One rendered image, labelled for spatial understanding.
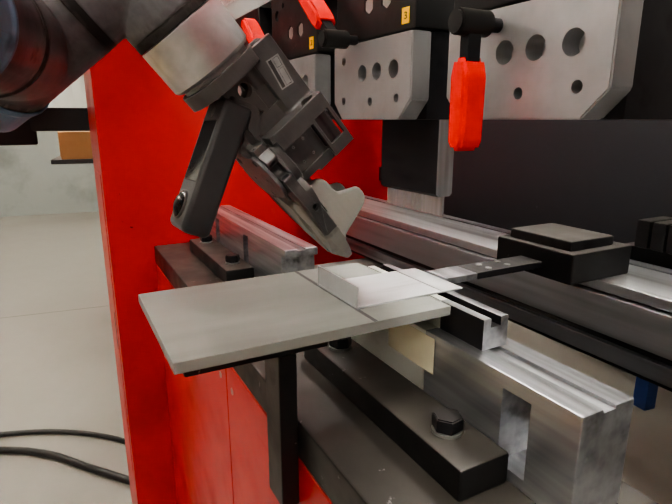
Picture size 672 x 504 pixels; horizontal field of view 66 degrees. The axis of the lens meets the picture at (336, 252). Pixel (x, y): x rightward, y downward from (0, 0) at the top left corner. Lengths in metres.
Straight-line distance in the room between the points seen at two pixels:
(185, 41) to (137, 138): 0.91
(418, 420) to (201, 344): 0.21
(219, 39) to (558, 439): 0.39
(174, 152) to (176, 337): 0.92
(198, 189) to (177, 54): 0.10
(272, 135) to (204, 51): 0.08
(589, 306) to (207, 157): 0.50
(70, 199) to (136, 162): 6.27
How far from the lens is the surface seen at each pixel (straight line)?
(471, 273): 0.61
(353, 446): 0.53
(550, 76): 0.39
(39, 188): 7.60
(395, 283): 0.57
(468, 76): 0.40
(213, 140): 0.44
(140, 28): 0.43
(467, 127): 0.40
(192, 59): 0.43
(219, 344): 0.44
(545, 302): 0.77
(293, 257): 0.87
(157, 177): 1.33
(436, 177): 0.53
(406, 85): 0.51
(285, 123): 0.45
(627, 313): 0.70
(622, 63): 0.37
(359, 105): 0.58
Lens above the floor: 1.18
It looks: 14 degrees down
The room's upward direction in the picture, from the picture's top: straight up
